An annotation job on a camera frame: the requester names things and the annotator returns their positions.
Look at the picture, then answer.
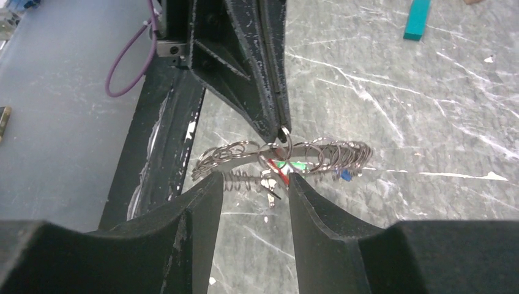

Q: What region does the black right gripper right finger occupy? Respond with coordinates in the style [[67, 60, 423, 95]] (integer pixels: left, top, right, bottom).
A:
[[288, 173, 518, 293]]

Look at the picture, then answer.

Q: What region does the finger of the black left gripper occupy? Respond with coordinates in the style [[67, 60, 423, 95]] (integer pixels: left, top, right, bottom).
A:
[[189, 1, 281, 143], [259, 1, 290, 138]]

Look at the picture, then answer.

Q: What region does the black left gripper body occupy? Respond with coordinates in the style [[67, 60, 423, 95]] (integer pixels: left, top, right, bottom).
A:
[[156, 0, 193, 67]]

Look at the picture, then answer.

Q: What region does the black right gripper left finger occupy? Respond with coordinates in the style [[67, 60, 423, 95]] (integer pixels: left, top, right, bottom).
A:
[[1, 172, 223, 293]]

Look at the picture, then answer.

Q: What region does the green tag key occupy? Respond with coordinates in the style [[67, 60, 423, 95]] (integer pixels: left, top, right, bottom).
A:
[[274, 160, 308, 174]]

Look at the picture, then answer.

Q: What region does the red tag key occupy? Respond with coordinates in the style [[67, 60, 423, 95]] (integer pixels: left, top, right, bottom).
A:
[[267, 159, 289, 186]]

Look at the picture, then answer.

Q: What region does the blue tag key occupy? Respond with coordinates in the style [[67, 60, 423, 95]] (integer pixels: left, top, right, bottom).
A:
[[340, 170, 353, 182]]

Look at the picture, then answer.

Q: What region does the teal block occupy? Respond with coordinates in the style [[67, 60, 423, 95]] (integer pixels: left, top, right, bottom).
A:
[[403, 0, 431, 41]]

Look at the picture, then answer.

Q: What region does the tan wooden block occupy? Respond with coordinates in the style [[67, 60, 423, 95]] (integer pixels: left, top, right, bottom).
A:
[[464, 0, 483, 5]]

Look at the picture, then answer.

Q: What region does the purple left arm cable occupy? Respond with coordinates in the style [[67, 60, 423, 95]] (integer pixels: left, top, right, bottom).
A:
[[105, 0, 160, 98]]

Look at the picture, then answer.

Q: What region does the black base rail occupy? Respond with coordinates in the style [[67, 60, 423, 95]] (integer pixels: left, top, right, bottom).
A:
[[99, 58, 205, 230]]

